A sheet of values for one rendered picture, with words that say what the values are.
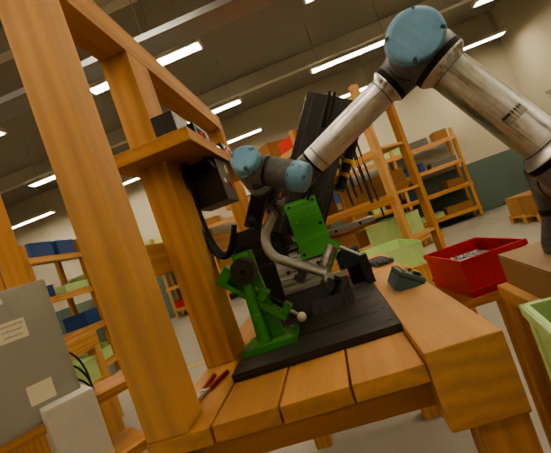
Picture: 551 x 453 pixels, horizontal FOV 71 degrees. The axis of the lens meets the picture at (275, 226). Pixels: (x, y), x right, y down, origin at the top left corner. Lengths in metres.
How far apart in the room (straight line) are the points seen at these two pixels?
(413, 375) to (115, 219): 0.63
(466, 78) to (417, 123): 9.92
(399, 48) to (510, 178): 10.46
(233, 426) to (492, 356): 0.48
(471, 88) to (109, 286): 0.81
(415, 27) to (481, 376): 0.66
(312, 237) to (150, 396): 0.74
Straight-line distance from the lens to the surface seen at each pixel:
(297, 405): 0.79
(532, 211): 7.34
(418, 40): 0.89
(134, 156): 1.15
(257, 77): 8.84
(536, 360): 1.24
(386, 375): 0.77
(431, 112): 10.95
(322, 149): 1.03
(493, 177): 11.14
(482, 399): 0.82
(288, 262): 1.20
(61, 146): 0.89
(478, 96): 0.90
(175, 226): 1.18
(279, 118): 10.69
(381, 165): 3.90
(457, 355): 0.78
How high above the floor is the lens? 1.18
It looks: 1 degrees up
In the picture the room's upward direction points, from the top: 20 degrees counter-clockwise
